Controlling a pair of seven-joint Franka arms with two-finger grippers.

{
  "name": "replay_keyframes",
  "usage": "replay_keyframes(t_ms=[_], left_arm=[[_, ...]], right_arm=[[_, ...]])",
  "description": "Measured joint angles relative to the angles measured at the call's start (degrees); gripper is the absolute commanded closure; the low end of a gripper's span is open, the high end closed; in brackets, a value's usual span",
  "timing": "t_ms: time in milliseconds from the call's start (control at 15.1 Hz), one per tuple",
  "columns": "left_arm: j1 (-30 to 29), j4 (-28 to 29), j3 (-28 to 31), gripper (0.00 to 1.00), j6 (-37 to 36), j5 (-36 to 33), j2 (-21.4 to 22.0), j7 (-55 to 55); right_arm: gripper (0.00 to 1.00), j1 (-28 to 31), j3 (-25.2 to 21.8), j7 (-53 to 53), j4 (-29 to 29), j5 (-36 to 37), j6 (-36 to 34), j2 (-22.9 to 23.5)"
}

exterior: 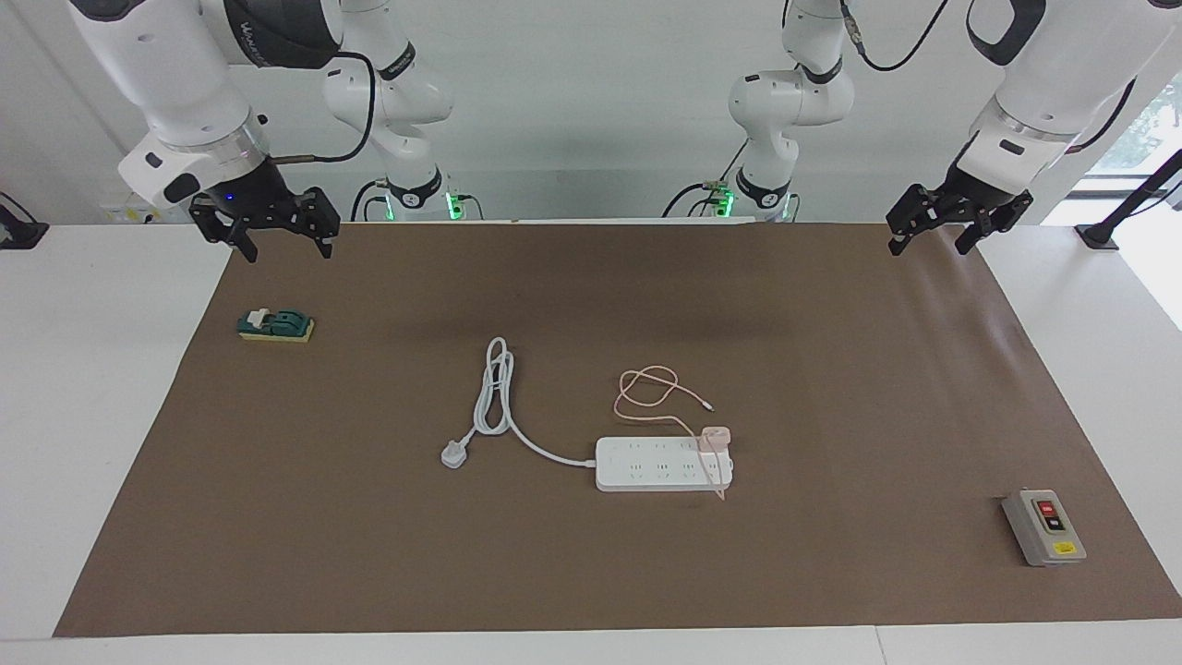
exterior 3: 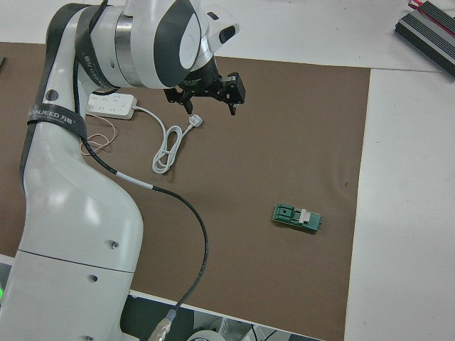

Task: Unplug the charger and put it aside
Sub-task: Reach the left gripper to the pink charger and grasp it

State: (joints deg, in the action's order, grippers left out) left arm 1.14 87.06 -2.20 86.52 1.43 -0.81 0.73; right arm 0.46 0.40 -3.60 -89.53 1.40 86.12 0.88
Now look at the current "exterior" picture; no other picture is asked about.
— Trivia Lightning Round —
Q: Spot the window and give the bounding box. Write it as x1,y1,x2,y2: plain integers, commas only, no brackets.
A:
1090,74,1182,176

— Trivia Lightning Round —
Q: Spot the green circuit board module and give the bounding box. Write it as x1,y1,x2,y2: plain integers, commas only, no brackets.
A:
236,308,316,345

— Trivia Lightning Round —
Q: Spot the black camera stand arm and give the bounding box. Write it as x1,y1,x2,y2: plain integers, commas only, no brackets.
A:
1076,148,1182,251

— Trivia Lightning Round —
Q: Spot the pink charging cable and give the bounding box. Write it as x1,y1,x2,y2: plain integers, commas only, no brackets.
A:
615,366,728,502

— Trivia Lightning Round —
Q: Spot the white power strip with cord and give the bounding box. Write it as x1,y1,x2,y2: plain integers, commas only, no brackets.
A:
440,336,735,493

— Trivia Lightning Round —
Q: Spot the grey push button switch box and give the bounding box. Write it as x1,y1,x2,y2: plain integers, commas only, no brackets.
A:
1001,489,1088,567

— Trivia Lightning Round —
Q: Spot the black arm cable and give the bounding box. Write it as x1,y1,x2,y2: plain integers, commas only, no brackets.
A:
268,51,378,165
836,0,1139,153

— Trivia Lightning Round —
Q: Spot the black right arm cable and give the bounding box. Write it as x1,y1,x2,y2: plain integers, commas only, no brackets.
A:
268,51,378,165

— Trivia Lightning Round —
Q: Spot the brown table mat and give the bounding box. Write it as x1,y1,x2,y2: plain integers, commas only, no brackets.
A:
54,222,1182,638

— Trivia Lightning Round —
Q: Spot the black base power cable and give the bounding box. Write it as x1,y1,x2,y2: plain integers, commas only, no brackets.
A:
660,181,735,219
350,179,394,223

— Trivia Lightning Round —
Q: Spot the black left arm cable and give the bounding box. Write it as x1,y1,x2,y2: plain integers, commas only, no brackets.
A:
836,0,1139,153

